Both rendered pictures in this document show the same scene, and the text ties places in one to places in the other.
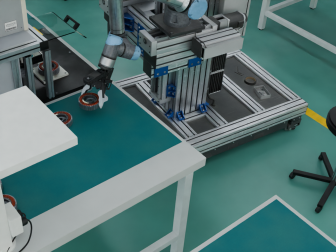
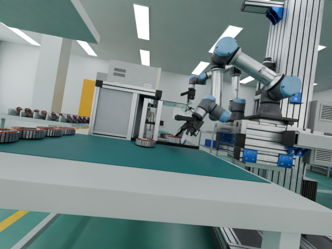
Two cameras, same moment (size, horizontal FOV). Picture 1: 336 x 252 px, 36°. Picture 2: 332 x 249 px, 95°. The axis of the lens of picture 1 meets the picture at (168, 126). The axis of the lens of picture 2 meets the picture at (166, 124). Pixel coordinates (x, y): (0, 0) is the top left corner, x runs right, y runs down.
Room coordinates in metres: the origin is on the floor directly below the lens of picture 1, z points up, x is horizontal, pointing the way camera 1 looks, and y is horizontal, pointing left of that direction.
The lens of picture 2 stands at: (1.30, -0.08, 0.87)
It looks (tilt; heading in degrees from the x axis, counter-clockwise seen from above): 1 degrees up; 37
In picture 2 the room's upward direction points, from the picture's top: 8 degrees clockwise
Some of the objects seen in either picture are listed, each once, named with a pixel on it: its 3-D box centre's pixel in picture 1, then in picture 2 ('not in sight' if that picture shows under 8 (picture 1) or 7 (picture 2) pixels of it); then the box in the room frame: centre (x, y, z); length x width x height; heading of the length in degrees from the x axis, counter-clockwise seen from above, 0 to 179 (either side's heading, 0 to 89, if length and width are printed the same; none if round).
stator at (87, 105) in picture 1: (89, 101); (176, 139); (2.05, 0.40, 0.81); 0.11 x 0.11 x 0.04
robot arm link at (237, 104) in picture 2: not in sight; (238, 104); (2.94, 0.28, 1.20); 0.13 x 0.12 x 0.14; 27
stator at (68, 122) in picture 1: (60, 120); (145, 142); (1.93, 0.52, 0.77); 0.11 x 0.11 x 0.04
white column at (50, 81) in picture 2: not in sight; (51, 81); (2.64, 5.04, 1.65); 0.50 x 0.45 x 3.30; 133
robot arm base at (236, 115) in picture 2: not in sight; (237, 116); (2.93, 0.28, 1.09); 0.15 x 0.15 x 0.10
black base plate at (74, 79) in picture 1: (36, 65); (163, 139); (2.40, 0.76, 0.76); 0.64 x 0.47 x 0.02; 43
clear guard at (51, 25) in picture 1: (46, 31); (170, 107); (2.30, 0.65, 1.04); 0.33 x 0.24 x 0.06; 133
